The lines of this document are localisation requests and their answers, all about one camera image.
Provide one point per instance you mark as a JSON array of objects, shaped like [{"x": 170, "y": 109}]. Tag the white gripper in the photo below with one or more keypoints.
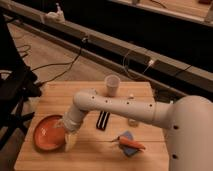
[{"x": 72, "y": 121}]

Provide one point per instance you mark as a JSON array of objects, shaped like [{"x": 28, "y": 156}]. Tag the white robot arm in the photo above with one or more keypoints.
[{"x": 187, "y": 123}]

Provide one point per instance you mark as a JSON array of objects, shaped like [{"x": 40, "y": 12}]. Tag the blue sponge cloth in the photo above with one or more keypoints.
[{"x": 128, "y": 151}]

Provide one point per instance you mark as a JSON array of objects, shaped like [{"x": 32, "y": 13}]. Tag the white object on rail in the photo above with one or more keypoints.
[{"x": 58, "y": 15}]

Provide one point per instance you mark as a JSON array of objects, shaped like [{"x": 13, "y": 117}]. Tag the orange ceramic bowl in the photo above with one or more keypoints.
[{"x": 46, "y": 136}]

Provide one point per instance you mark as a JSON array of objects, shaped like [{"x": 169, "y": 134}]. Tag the orange toy carrot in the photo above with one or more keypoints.
[{"x": 128, "y": 142}]

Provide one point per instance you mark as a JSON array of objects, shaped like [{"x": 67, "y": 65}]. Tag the black striped rectangular block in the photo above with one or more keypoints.
[{"x": 102, "y": 120}]

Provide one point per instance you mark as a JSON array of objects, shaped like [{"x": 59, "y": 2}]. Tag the white plastic bottle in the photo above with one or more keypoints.
[{"x": 132, "y": 122}]

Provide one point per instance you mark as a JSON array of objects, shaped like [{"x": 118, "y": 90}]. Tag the black chair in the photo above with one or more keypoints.
[{"x": 16, "y": 88}]

